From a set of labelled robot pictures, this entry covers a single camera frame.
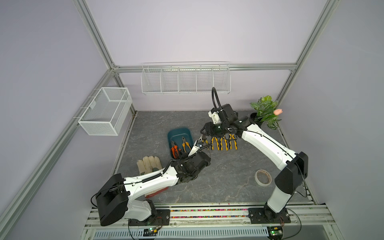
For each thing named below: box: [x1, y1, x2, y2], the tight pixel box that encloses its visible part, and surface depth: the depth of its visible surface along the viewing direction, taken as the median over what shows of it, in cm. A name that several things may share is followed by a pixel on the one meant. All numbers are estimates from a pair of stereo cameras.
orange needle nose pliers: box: [171, 145, 179, 159], surface depth 98 cm
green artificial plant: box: [249, 95, 282, 130], surface depth 88 cm
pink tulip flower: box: [273, 109, 283, 116], surface depth 83 cm
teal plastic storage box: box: [167, 128, 194, 159], surface depth 105 cm
